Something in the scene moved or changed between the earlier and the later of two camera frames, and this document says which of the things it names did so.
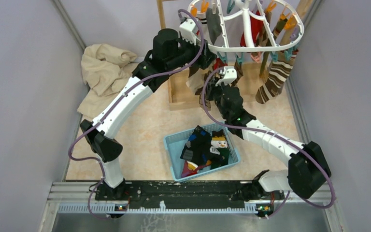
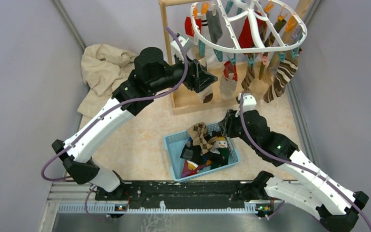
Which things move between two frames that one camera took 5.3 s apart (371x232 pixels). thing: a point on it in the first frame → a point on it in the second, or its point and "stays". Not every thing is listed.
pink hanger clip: (257, 58) → (264, 59)
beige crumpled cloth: (105, 70) stays
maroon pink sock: (190, 168) stays
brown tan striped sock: (239, 73) → (249, 76)
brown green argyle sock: (204, 103) → (198, 132)
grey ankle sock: (214, 23) stays
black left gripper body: (201, 62) → (191, 80)
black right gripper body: (214, 93) → (233, 127)
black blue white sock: (197, 148) stays
